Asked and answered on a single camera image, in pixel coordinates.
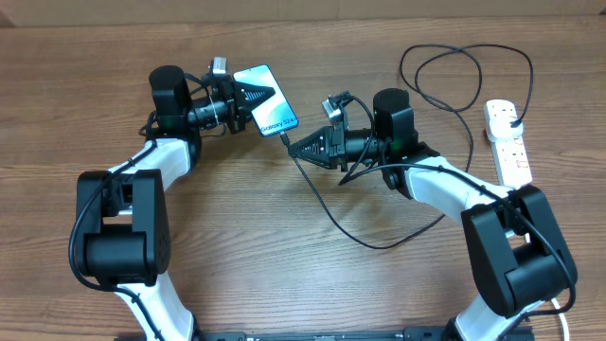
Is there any Galaxy smartphone with blue screen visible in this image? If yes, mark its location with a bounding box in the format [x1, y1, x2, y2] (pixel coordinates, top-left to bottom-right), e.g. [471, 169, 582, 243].
[233, 64, 299, 137]

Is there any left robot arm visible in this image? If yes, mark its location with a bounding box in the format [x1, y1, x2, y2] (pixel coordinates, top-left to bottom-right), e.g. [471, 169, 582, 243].
[68, 65, 278, 340]

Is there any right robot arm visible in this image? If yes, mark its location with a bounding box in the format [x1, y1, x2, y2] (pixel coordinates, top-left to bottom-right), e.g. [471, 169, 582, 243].
[288, 88, 578, 340]

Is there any white charger plug adapter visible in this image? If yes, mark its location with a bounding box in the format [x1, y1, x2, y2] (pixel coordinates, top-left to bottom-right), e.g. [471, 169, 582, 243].
[486, 117, 524, 143]

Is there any white power strip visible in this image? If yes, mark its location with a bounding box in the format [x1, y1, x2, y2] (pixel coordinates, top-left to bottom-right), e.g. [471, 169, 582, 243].
[483, 99, 532, 188]

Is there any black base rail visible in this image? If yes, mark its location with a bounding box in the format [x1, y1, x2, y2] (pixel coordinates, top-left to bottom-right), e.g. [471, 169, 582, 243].
[194, 327, 449, 341]

